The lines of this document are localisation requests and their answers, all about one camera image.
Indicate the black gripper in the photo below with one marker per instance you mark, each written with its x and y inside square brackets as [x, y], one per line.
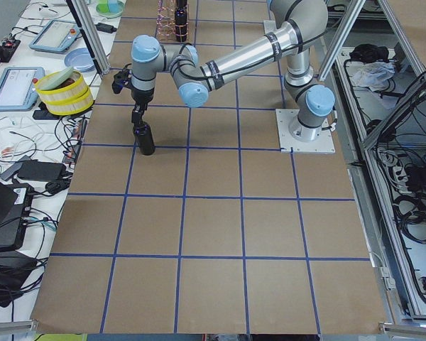
[142, 96]

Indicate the dark glass wine bottle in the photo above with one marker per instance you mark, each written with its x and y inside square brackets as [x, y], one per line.
[144, 138]

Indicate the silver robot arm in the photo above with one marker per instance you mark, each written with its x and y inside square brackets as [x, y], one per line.
[298, 25]

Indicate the yellow rimmed wooden steamer basket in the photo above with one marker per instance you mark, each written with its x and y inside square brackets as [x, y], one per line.
[72, 97]

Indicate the dark wine bottle in basket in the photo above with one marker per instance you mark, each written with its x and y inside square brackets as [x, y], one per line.
[181, 20]

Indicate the blue plate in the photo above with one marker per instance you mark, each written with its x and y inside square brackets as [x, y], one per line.
[80, 60]

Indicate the black power adapter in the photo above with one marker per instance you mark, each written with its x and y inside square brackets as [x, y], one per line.
[106, 28]

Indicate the pale green lid plate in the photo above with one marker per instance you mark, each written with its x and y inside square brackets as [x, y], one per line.
[54, 80]

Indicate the green bowl with blocks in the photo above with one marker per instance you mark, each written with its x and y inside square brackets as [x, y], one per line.
[110, 8]

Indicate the teach pendant tablet far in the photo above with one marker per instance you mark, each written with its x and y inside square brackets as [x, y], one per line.
[57, 36]

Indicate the teach pendant tablet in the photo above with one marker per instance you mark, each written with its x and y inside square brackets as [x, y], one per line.
[57, 36]
[17, 90]

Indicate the teach pendant tablet near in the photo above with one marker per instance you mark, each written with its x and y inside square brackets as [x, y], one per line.
[17, 90]

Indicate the black laptop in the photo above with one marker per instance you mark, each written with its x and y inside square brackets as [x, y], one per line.
[15, 205]

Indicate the aluminium frame post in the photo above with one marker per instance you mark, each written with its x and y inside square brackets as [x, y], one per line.
[84, 21]

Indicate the copper wire wine basket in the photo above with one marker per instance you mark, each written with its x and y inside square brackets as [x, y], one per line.
[165, 21]

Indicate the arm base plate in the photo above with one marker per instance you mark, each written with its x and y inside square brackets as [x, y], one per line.
[269, 28]
[296, 138]

